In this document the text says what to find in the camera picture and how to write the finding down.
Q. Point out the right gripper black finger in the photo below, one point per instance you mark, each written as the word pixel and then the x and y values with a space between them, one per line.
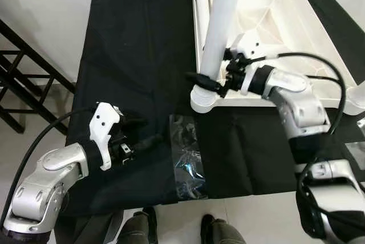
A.
pixel 205 82

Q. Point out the black table cloth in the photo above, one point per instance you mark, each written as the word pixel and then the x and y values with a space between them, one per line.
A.
pixel 142 56

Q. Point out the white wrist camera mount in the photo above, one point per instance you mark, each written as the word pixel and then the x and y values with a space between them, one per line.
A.
pixel 251 41
pixel 102 127

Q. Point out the cream plastic table top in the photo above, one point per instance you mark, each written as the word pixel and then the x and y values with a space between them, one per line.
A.
pixel 296 27

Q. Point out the grey robot left leg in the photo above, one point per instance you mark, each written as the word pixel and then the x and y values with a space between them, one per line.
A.
pixel 137 230

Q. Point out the white plastic table leg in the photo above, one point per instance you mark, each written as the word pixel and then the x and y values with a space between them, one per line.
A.
pixel 225 21
pixel 202 16

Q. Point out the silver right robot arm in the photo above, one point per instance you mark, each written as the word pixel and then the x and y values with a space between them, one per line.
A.
pixel 302 107

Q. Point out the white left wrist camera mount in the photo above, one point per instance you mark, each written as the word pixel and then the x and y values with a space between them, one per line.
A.
pixel 102 127

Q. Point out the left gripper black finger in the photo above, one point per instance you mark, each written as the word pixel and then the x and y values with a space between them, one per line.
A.
pixel 149 141
pixel 138 122

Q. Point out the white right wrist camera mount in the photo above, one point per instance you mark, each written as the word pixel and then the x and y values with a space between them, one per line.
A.
pixel 251 41

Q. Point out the black metal frame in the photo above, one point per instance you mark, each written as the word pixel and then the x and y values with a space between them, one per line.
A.
pixel 57 74

